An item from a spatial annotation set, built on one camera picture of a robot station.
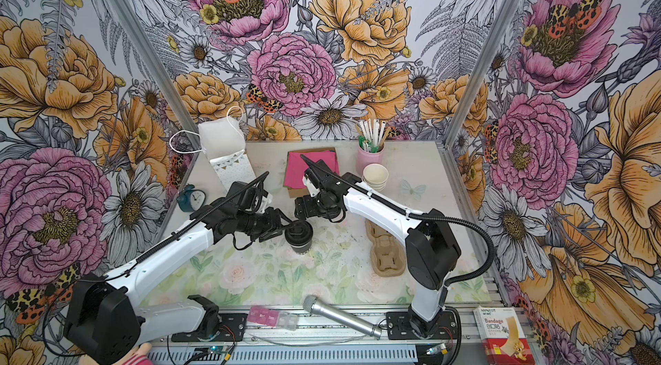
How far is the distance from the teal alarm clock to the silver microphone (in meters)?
0.55

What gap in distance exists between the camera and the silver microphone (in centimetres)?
73

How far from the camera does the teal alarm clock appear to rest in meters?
0.95
